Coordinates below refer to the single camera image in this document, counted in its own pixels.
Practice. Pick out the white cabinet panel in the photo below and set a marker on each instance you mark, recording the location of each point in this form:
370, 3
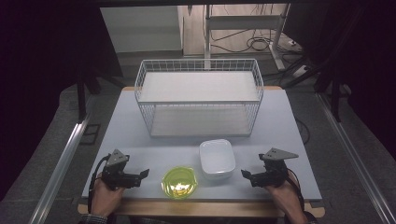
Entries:
140, 29

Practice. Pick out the black metal stand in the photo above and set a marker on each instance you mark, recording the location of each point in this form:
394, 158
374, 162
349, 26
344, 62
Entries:
81, 99
335, 99

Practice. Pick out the white metal desk frame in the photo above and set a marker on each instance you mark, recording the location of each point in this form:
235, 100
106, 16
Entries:
243, 21

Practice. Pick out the aluminium rail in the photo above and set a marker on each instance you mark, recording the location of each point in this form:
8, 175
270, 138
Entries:
355, 158
59, 168

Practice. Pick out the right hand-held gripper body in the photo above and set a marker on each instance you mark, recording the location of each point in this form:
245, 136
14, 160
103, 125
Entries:
274, 171

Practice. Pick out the person's left hand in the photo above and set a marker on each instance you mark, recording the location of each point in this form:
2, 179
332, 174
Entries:
104, 199

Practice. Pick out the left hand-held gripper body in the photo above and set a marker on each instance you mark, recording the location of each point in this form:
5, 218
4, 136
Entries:
116, 174

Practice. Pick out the white square bowl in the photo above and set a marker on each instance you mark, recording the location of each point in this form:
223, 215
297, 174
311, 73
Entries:
217, 158

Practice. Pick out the black floor plate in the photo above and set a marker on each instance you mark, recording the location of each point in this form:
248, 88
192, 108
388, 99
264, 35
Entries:
90, 133

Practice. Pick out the green translucent bowl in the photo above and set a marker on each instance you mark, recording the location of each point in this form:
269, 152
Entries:
179, 183

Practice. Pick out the person's right hand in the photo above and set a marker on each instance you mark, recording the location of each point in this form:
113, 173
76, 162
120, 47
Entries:
288, 199

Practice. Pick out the white power strip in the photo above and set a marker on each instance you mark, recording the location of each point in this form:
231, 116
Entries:
300, 71

